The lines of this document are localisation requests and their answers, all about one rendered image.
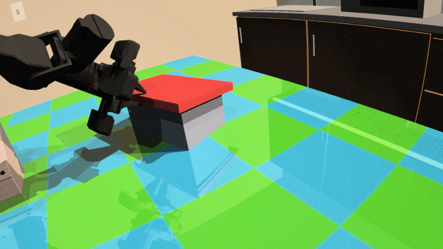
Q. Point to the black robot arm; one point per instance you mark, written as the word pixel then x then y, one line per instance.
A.
pixel 25 62

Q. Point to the red lid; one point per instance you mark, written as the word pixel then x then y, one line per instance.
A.
pixel 179 93

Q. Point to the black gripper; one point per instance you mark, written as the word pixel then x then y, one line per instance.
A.
pixel 99 121

